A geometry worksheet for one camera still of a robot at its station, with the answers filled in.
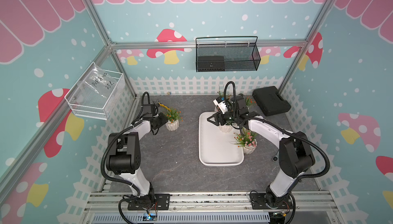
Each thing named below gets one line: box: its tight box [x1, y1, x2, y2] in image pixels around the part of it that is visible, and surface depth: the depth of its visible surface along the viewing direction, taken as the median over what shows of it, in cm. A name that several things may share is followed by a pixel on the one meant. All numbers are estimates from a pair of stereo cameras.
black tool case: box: [252, 85, 292, 117], surface depth 114 cm
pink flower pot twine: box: [229, 126, 258, 155], surface depth 83 cm
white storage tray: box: [198, 111, 245, 167], surface depth 93 cm
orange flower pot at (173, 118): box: [165, 107, 184, 131], surface depth 98 cm
